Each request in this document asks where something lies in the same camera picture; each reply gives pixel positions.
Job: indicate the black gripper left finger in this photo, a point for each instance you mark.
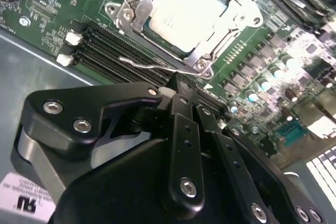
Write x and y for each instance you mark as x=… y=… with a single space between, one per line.
x=65 y=108

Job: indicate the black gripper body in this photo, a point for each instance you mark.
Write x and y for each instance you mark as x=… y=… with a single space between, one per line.
x=118 y=195

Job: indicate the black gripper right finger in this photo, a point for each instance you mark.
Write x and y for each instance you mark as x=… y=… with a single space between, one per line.
x=236 y=161

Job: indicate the metal socket cover frame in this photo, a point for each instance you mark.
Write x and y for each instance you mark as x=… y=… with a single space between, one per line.
x=143 y=11

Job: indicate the CPU with silver top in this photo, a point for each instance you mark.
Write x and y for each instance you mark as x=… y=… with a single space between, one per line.
x=183 y=11

